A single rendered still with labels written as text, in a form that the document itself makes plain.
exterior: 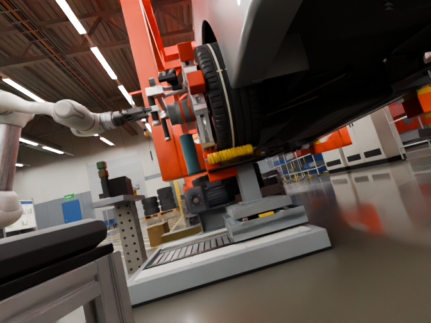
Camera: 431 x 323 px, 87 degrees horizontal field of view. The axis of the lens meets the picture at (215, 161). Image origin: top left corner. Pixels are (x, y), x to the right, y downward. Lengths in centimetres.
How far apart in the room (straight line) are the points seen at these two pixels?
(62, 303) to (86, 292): 2
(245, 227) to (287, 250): 22
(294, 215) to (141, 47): 176
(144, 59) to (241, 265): 173
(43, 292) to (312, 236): 92
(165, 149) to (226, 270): 112
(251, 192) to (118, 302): 109
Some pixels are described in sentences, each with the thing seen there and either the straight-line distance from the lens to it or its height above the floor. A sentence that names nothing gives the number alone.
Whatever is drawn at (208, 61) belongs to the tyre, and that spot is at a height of 94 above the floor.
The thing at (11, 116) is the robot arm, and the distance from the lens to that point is 172.
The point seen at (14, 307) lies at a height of 29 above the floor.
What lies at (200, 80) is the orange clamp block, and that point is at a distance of 109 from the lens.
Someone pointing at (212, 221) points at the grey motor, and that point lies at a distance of 172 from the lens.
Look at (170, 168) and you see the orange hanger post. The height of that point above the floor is 60.
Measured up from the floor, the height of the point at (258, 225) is 14.
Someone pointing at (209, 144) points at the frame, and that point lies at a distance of 123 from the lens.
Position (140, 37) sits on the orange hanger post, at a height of 174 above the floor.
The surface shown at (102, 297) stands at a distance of 26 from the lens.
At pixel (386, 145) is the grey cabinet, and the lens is 587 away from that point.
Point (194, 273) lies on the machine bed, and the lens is 97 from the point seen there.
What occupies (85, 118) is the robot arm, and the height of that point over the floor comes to 80.
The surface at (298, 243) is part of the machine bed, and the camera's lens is 101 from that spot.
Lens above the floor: 33
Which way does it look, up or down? 8 degrees up
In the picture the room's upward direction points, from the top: 15 degrees counter-clockwise
